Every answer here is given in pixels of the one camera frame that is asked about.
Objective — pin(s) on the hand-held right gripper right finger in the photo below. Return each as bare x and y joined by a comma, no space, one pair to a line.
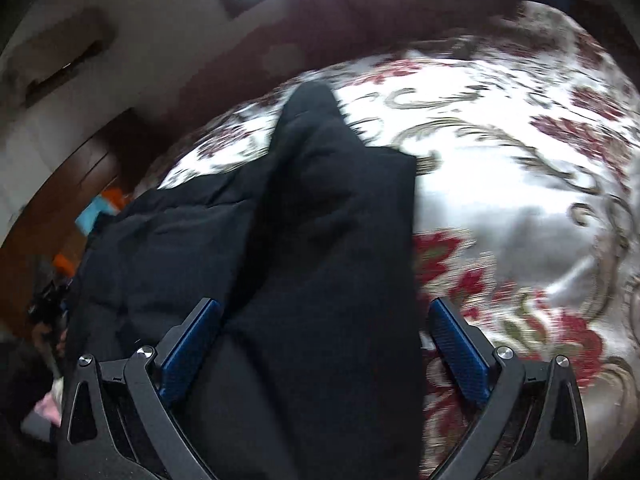
457,350

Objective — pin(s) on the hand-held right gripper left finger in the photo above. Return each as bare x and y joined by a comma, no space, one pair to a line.
192,350

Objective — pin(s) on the black puffer jacket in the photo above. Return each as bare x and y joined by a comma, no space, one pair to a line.
300,235

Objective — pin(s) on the orange object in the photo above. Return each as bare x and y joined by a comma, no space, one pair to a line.
67,264

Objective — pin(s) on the pink cloth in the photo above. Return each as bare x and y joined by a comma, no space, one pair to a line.
50,405

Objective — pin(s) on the light blue box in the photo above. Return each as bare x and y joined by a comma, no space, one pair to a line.
95,215

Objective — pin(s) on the floral bedspread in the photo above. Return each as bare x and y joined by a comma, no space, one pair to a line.
500,200

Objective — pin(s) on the beige covered air conditioner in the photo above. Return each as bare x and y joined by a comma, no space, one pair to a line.
60,55

